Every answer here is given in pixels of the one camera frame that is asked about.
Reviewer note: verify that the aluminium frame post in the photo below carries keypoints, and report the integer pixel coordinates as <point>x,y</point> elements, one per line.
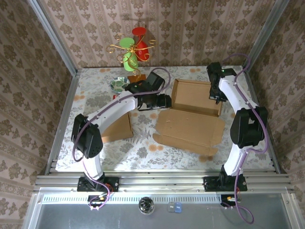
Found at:
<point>267,35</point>
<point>52,35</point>

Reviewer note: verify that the floral table cover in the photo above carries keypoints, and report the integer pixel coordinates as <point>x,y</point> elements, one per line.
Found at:
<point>166,163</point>

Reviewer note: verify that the aluminium front rail beam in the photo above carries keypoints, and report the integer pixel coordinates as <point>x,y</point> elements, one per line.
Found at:
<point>162,181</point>

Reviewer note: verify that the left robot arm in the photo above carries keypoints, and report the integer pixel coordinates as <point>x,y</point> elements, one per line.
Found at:
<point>112,112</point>

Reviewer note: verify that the red plastic wine glass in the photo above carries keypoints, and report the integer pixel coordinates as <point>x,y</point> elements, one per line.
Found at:
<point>142,48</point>

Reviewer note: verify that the grey metal sheet panel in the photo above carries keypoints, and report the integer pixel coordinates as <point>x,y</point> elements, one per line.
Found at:
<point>202,219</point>

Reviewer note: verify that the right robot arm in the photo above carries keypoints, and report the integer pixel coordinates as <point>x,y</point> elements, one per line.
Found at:
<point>234,95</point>

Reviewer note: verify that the shiny metal cup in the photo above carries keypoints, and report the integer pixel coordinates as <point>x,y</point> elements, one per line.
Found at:
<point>146,205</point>

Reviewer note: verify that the clear card case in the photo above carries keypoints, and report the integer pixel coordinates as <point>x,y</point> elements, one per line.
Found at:
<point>171,207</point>

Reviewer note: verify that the brown cardboard box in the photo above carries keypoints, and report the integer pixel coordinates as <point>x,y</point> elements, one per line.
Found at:
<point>121,128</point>
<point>190,128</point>

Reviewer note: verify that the leaf pattern bowl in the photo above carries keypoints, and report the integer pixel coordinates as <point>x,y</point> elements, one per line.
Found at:
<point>118,84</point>

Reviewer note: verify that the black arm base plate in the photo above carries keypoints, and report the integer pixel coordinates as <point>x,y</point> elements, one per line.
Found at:
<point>114,183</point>
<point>209,183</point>

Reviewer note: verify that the blue card case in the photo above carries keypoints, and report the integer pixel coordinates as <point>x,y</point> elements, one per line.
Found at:
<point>178,207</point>

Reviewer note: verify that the aluminium side rail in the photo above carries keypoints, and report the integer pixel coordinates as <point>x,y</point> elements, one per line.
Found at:
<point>271,133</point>
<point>64,124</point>

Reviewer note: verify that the green plastic wine glass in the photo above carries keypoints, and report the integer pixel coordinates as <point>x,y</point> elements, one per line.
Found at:
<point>129,63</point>

